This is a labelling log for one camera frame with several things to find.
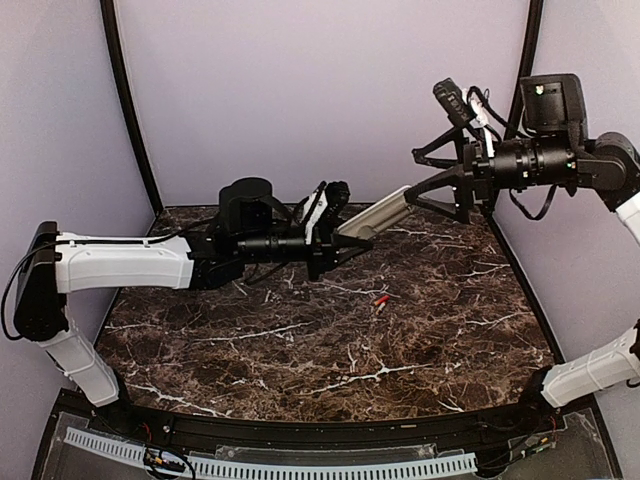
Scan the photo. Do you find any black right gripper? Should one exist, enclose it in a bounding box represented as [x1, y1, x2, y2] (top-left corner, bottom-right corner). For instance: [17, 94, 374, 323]
[404, 122, 577, 222]

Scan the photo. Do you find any white remote control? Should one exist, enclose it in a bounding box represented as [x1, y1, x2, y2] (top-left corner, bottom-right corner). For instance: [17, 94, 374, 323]
[336, 185, 412, 240]

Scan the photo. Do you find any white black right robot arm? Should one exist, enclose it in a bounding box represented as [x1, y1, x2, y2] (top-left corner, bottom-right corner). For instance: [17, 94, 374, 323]
[404, 74, 639, 236]

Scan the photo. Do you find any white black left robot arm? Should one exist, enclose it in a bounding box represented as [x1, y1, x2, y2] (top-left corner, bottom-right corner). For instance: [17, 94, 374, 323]
[9, 177, 374, 436]

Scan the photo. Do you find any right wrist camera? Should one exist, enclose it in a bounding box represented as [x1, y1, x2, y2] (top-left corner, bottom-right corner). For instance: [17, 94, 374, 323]
[433, 78, 487, 129]

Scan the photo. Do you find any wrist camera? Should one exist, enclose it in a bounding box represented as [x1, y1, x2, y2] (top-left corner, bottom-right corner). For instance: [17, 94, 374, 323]
[433, 78, 487, 129]
[301, 181, 350, 244]

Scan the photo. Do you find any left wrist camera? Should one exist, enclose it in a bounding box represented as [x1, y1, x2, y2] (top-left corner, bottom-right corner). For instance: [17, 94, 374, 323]
[301, 181, 350, 244]

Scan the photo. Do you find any black vertical frame post right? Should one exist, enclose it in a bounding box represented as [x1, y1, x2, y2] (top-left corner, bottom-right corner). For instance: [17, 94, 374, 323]
[487, 0, 545, 217]

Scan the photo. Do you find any black vertical frame post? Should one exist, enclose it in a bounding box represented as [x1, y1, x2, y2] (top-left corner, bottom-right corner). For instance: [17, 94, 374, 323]
[99, 0, 164, 217]
[487, 0, 545, 217]

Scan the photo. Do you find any black front rail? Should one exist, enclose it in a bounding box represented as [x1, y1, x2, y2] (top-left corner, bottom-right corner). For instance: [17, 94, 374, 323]
[132, 404, 565, 451]

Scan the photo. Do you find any white slotted cable duct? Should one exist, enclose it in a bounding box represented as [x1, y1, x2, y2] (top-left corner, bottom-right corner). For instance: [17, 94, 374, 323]
[64, 427, 477, 479]

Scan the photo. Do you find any black vertical frame post left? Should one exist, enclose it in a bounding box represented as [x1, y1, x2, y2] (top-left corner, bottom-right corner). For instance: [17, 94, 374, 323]
[99, 0, 164, 217]

